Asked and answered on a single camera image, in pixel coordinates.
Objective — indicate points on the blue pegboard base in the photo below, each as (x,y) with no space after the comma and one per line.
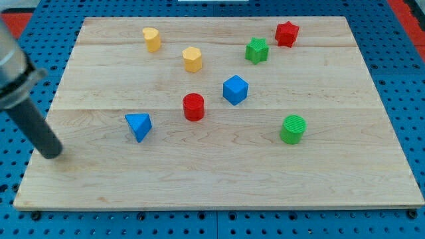
(394,63)

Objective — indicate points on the red star block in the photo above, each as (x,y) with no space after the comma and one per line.
(286,34)

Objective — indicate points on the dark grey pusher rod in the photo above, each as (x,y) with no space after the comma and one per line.
(31,122)

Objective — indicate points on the red cylinder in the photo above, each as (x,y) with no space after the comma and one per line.
(193,107)

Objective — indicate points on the yellow heart block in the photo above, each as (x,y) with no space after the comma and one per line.
(152,39)

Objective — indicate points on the blue cube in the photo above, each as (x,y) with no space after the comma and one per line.
(235,90)

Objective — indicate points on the green cylinder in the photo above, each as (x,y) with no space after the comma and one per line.
(292,129)

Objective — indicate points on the yellow hexagon block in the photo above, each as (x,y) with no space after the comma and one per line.
(192,58)

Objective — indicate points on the blue triangular prism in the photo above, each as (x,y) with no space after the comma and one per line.
(139,124)

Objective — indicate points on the wooden board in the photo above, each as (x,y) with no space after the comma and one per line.
(233,158)

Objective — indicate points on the green star block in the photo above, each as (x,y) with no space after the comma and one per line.
(257,50)

